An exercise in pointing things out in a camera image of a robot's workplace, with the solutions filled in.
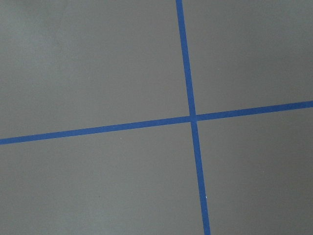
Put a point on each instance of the brown paper table mat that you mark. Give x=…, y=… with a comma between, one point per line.
x=156, y=117

